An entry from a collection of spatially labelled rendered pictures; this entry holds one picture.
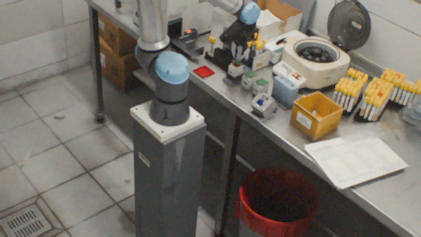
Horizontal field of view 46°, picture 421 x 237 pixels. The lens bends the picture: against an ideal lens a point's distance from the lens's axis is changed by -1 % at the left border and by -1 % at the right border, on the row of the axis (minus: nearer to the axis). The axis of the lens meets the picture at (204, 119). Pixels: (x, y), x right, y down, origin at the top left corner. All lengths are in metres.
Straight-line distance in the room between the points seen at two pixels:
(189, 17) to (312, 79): 0.64
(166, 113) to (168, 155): 0.16
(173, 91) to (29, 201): 1.34
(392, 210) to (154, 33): 0.99
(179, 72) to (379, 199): 0.78
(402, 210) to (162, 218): 0.92
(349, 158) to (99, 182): 1.53
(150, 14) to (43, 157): 1.56
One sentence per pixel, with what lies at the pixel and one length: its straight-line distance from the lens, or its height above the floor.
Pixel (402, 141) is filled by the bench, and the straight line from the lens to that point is 2.03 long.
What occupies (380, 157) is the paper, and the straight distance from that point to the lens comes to 1.90.
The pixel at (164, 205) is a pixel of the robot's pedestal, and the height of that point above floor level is 0.55.
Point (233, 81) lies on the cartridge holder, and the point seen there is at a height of 0.89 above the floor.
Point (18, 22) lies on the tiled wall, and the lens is 3.48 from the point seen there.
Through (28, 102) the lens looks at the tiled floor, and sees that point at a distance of 3.53.
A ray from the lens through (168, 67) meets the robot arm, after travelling 1.72.
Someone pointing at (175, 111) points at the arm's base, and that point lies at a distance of 1.80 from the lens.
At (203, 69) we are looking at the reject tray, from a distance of 2.19.
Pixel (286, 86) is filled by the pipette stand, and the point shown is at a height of 0.97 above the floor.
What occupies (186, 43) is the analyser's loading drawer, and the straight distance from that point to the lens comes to 2.24.
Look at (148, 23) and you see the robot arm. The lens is 1.76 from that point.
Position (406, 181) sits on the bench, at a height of 0.88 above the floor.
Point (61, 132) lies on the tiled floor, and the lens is 3.24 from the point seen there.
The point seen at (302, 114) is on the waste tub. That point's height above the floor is 0.95.
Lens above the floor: 2.06
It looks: 38 degrees down
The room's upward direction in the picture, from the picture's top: 5 degrees clockwise
